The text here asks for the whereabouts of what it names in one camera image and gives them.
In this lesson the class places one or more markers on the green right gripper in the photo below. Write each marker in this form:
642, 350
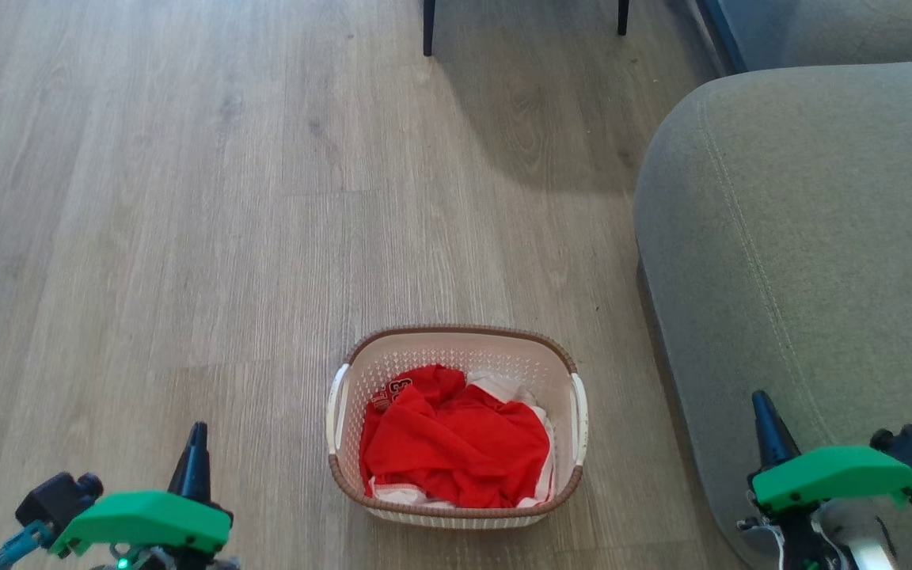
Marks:
836, 473

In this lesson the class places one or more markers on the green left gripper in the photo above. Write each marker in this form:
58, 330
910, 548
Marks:
147, 518

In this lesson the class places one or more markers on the beige perforated laundry basket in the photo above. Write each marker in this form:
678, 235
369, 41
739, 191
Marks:
456, 348

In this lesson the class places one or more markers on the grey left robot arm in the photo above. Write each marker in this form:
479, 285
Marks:
214, 564

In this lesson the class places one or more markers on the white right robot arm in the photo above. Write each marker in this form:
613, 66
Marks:
860, 546

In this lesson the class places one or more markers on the grey fabric sofa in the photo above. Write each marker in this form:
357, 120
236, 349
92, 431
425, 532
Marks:
804, 237

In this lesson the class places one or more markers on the red jersey garment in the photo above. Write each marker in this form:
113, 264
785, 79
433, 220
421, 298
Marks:
456, 443

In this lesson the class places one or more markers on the white garment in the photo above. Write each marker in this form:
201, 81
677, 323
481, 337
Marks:
503, 386

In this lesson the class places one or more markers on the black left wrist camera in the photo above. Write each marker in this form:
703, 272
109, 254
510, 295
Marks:
56, 499

